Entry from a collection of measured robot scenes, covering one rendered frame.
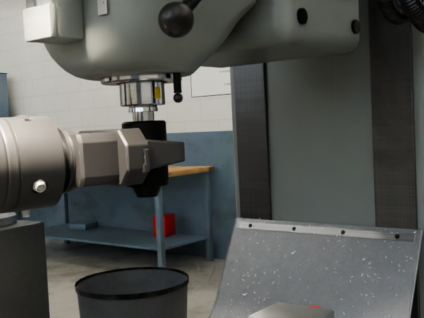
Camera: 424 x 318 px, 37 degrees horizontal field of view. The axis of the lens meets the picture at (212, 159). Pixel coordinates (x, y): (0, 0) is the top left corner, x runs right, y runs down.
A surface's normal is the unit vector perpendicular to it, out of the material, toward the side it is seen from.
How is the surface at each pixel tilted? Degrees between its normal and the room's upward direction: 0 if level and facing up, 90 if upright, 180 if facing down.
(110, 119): 90
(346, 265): 63
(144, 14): 112
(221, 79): 90
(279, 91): 90
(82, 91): 90
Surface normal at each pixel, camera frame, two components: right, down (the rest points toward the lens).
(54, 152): 0.56, -0.23
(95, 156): 0.59, 0.02
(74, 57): -0.57, 0.42
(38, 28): -0.62, 0.07
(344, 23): 0.78, 0.00
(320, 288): -0.58, -0.40
